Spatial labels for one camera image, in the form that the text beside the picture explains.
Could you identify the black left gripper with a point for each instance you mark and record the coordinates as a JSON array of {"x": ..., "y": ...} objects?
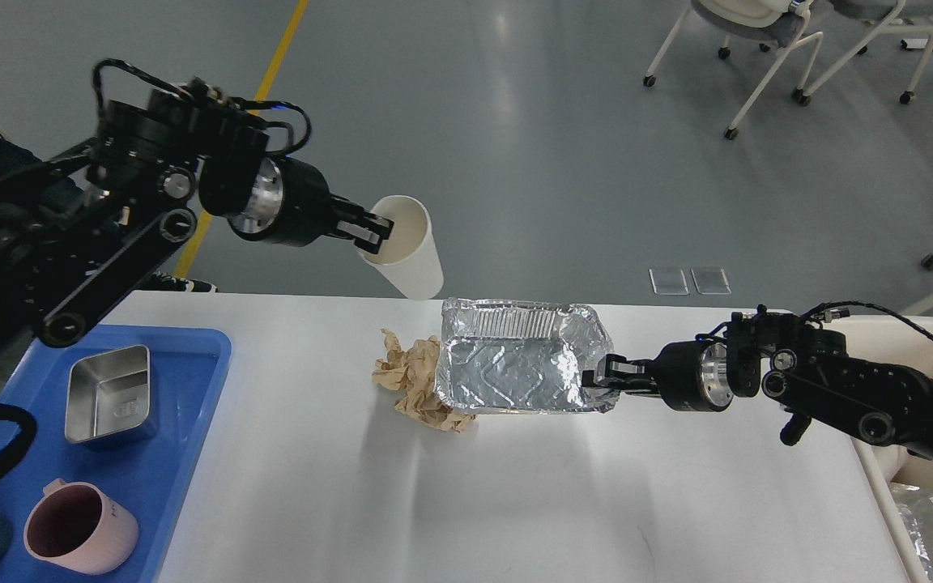
[{"x": 290, "y": 204}]

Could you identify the crumpled brown paper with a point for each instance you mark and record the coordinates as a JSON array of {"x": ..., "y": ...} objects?
[{"x": 412, "y": 373}]

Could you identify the aluminium foil tray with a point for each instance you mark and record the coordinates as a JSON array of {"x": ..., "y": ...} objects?
[{"x": 521, "y": 357}]

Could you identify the white chair with grey seat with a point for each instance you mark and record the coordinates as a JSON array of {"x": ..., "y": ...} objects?
[{"x": 776, "y": 26}]

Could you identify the foil tray inside bin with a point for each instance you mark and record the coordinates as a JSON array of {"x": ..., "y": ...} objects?
[{"x": 915, "y": 506}]

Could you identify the blue plastic tray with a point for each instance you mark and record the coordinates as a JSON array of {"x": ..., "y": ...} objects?
[{"x": 149, "y": 477}]

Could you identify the stainless steel rectangular container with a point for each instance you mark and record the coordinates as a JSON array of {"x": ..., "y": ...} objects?
[{"x": 110, "y": 400}]

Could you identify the pink mug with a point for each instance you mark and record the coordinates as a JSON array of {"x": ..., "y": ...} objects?
[{"x": 76, "y": 526}]

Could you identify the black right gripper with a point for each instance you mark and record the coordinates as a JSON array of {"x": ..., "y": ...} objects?
[{"x": 690, "y": 376}]

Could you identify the cream paper cup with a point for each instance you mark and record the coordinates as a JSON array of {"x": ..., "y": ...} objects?
[{"x": 409, "y": 258}]

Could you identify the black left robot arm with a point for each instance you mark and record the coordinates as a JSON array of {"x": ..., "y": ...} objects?
[{"x": 82, "y": 230}]

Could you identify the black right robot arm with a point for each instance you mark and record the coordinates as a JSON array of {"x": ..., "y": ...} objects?
[{"x": 795, "y": 360}]

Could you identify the beige plastic bin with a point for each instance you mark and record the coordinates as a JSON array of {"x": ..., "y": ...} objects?
[{"x": 883, "y": 339}]

